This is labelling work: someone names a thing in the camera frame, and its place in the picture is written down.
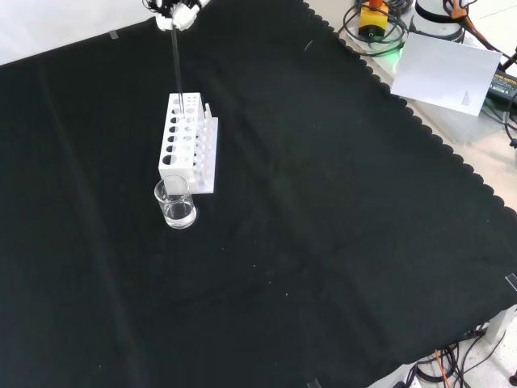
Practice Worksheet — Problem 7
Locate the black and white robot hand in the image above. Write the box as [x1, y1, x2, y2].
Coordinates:
[141, 0, 211, 32]

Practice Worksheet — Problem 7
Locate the clear glass rod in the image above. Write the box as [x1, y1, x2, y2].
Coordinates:
[170, 26, 186, 119]

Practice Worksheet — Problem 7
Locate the white test tube rack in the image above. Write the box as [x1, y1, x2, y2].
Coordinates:
[158, 92, 220, 194]

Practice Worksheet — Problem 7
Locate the yellow stop button box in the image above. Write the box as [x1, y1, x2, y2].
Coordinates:
[358, 0, 391, 40]

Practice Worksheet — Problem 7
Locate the clear glass beaker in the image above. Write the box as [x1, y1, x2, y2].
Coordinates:
[153, 175, 198, 230]

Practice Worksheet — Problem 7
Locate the black bench cloth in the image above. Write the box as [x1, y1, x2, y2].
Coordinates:
[0, 0, 517, 388]

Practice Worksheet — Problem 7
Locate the pale white board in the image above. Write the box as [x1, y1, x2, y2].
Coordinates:
[390, 32, 503, 117]

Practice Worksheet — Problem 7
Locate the black power adapter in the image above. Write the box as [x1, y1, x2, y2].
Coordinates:
[486, 69, 517, 107]

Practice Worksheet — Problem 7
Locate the thin orange cable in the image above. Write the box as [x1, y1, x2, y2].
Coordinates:
[435, 350, 452, 388]

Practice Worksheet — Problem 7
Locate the black cable bundle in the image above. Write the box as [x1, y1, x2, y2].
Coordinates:
[407, 335, 517, 388]

